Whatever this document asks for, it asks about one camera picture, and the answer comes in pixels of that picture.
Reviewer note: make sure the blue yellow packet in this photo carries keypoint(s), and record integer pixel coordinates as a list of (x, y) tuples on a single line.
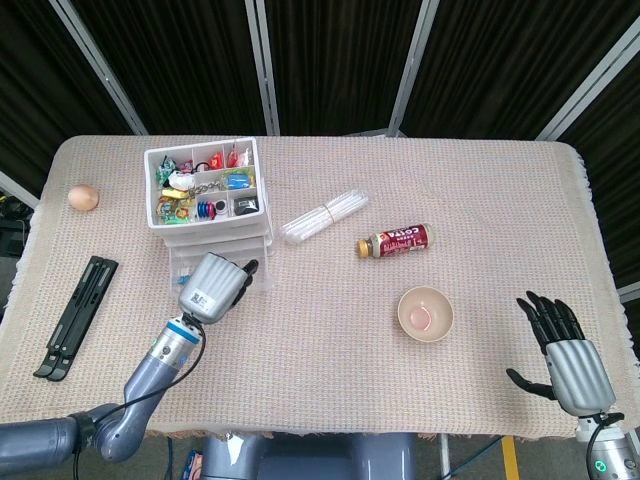
[(238, 180)]

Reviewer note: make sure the black white round button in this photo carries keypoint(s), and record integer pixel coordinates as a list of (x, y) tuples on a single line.
[(220, 207)]

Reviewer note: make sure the grey metal partition post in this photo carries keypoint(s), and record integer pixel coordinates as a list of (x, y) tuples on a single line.
[(590, 85), (100, 70), (262, 65), (412, 65)]

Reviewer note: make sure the stack of coloured discs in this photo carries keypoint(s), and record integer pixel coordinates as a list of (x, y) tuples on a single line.
[(204, 209)]

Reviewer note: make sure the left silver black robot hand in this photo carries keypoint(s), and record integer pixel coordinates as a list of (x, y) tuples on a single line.
[(210, 287)]

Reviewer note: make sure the red white sachet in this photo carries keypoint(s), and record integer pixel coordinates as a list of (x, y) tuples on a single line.
[(240, 156)]

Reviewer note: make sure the green candy wrapper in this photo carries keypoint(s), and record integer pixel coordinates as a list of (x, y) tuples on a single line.
[(167, 166)]

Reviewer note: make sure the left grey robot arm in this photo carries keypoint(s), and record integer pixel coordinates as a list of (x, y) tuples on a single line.
[(160, 360)]

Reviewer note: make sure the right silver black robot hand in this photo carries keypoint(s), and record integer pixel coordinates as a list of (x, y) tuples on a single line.
[(580, 375)]

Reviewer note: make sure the white soft toy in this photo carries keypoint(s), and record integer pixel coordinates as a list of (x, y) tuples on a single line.
[(180, 179)]

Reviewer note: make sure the bundle of clear tubes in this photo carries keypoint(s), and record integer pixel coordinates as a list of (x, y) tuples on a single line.
[(325, 215)]

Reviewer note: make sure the beige woven tablecloth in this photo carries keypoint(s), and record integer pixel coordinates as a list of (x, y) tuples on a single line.
[(350, 325)]

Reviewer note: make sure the beige bowl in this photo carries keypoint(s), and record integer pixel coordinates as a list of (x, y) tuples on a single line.
[(425, 314)]

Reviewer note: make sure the black curtain panel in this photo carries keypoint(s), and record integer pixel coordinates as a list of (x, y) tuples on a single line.
[(615, 150), (340, 60), (500, 65), (170, 60), (30, 85)]

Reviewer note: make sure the red label coffee bottle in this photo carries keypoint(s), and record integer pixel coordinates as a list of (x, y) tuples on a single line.
[(400, 240)]

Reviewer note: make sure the black folding stand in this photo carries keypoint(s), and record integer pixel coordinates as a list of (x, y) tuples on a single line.
[(80, 315)]

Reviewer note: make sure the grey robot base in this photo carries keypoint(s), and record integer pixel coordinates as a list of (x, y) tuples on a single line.
[(310, 457)]

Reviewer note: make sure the white drawer organizer with trinkets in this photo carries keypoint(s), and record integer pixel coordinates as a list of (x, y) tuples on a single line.
[(200, 227)]

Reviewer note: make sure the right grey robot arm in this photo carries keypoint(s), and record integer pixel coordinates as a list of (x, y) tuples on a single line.
[(617, 455)]

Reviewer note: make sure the orange red packet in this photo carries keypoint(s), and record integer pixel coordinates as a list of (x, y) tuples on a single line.
[(216, 161)]

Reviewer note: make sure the colourful snack packet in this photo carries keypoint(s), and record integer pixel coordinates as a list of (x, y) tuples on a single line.
[(172, 210)]

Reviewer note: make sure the brown egg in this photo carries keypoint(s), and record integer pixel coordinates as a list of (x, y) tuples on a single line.
[(84, 197)]

